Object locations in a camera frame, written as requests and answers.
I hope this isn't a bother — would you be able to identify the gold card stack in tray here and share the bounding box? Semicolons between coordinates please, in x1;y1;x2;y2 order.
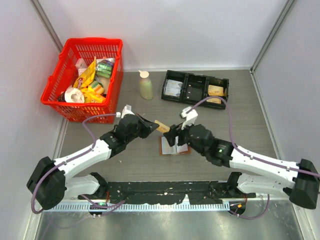
207;84;224;97

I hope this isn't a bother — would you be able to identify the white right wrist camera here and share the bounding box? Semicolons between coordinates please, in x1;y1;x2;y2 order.
180;106;198;130

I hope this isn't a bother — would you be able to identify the green liquid squeeze bottle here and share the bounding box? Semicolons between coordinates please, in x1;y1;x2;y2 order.
138;70;154;100

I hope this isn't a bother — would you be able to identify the red plastic shopping basket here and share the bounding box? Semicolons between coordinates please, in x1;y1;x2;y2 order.
40;37;123;124

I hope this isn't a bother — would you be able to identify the yellow snack bag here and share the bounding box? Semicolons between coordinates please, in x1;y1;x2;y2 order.
73;57;97;90

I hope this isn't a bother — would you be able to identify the pale gold credit card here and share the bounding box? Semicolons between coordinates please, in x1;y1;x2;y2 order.
154;120;170;134

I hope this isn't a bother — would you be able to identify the brown leather card holder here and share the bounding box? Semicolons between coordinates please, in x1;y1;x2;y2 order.
159;136;192;156

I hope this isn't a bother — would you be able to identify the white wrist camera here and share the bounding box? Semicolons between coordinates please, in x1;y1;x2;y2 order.
116;104;135;119
180;106;198;130

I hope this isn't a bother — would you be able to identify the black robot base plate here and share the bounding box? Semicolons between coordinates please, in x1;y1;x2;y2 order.
85;181;256;205

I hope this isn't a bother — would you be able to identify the white tape roll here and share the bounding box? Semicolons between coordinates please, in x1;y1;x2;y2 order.
63;87;85;104

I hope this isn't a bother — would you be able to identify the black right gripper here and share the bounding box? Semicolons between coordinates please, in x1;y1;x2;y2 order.
164;117;208;156

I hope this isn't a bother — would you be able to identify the white card stack in tray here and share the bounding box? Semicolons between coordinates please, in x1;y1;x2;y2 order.
164;79;183;97

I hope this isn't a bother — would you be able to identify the aluminium front rail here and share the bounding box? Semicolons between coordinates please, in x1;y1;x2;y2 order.
31;179;306;213

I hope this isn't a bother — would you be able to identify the yellow boxed snack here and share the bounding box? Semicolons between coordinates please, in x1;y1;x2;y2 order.
80;88;106;104

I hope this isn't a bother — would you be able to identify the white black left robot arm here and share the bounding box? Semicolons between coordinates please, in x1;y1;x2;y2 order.
26;113;159;214

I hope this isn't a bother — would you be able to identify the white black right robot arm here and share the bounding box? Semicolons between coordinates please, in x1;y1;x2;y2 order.
163;124;320;210

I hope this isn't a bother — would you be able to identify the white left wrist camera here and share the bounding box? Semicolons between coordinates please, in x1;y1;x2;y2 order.
116;104;135;119

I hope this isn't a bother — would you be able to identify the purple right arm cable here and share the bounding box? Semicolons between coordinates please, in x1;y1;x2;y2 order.
188;96;320;221

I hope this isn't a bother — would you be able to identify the black three-compartment tray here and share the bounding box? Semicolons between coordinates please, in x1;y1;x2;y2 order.
161;70;229;110

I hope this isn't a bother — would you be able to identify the green sponge pack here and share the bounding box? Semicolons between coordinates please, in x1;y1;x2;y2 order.
96;62;113;78

